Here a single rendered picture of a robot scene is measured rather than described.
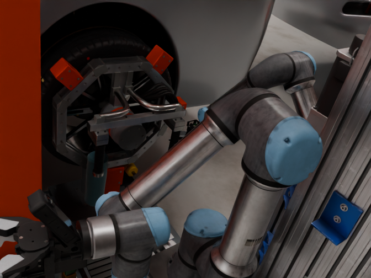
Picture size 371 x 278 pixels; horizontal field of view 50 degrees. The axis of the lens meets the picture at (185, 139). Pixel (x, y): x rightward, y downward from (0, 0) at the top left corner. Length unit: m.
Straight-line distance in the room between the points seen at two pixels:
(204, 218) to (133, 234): 0.38
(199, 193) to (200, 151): 1.93
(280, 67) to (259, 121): 0.72
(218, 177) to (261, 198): 2.14
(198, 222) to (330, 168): 0.37
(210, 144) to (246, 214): 0.17
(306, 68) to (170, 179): 0.84
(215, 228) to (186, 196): 1.67
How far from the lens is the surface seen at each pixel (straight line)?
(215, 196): 2.79
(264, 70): 1.46
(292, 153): 0.73
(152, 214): 0.77
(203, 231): 1.05
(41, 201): 0.67
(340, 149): 0.91
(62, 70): 1.56
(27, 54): 1.09
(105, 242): 0.73
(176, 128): 1.65
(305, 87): 1.53
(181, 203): 2.66
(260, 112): 0.77
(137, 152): 1.94
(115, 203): 0.90
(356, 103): 0.87
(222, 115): 0.83
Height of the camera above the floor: 1.79
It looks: 33 degrees down
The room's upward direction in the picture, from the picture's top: 13 degrees clockwise
